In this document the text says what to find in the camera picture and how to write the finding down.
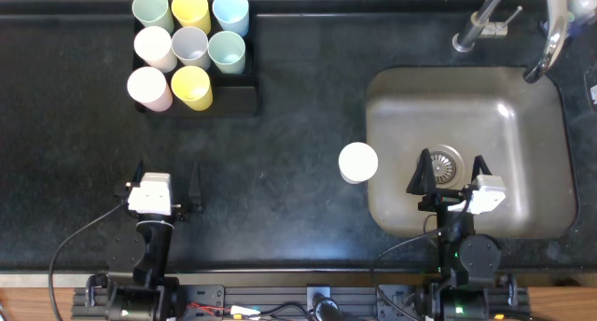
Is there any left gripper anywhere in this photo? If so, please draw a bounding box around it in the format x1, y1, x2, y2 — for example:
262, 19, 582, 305
114, 160, 204, 223

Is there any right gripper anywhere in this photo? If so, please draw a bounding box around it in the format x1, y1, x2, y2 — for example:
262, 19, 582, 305
405, 147, 493, 216

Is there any white cup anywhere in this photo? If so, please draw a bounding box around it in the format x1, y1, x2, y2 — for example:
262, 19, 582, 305
338, 141, 380, 185
133, 25, 178, 74

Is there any pink cup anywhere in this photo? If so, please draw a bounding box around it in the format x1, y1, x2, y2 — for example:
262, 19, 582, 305
126, 66, 174, 113

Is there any yellow cup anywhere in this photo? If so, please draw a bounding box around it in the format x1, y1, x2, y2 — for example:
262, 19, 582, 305
171, 0, 212, 35
170, 65, 215, 112

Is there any steel sink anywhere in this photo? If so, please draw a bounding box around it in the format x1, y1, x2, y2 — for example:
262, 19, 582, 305
365, 66, 579, 241

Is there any grey cup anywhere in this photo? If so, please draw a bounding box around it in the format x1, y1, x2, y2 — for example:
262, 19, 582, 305
171, 25, 212, 71

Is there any steel tap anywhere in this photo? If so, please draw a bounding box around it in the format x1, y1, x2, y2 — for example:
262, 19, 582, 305
451, 0, 570, 84

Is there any green cup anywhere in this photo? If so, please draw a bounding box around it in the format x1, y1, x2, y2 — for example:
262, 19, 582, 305
132, 0, 175, 35
207, 30, 247, 76

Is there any blue cup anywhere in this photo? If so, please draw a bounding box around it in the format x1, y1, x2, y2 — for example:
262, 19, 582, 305
212, 0, 251, 37

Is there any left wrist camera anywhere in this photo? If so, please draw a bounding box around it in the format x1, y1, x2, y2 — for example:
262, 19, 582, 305
127, 172, 173, 216

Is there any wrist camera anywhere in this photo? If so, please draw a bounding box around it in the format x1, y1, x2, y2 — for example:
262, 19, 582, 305
446, 174, 507, 216
127, 172, 173, 216

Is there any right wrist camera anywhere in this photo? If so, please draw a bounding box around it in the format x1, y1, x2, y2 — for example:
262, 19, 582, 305
446, 174, 507, 216

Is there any black cable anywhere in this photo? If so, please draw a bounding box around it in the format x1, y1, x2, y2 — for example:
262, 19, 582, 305
369, 197, 472, 321
48, 202, 125, 321

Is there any mounting rail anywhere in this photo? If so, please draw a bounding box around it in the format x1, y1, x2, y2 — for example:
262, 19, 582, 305
72, 283, 531, 321

